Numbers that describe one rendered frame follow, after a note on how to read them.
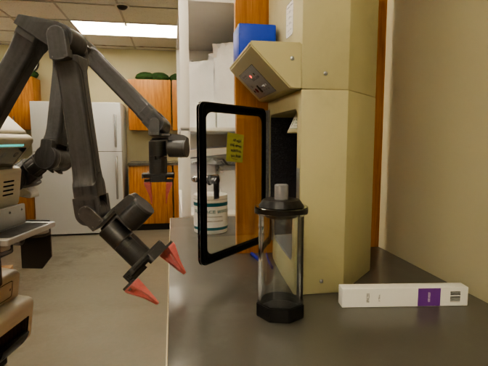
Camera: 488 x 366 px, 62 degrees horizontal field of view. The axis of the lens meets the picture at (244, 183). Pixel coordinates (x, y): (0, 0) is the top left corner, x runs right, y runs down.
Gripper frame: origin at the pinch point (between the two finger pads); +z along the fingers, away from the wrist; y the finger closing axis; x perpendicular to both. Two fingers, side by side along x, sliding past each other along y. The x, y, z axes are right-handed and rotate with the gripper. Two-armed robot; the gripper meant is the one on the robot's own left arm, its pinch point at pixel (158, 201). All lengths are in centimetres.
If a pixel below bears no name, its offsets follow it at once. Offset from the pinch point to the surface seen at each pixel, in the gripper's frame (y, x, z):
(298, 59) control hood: 32, -46, -37
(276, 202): 24, -58, -8
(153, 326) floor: -10, 145, 110
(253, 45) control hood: 22, -46, -40
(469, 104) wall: 76, -44, -28
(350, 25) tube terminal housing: 44, -46, -45
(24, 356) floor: -85, 118, 110
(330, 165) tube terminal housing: 40, -46, -14
